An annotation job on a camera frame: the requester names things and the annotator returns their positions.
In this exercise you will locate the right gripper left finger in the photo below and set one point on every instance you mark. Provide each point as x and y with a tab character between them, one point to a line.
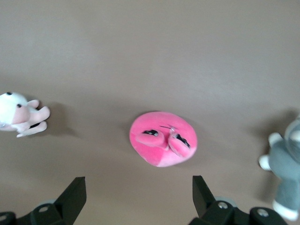
65	201

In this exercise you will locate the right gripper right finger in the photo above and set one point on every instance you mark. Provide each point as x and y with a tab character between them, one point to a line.
206	206

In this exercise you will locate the round pink plush toy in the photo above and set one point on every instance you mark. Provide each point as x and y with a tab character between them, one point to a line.
150	154

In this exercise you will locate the grey white husky plush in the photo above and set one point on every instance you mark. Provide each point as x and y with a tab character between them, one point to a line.
283	159

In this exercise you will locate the white pink dog plush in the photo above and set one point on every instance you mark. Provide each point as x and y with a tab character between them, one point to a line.
11	110

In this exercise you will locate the brown table mat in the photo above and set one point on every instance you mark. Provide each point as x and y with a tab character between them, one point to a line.
145	58

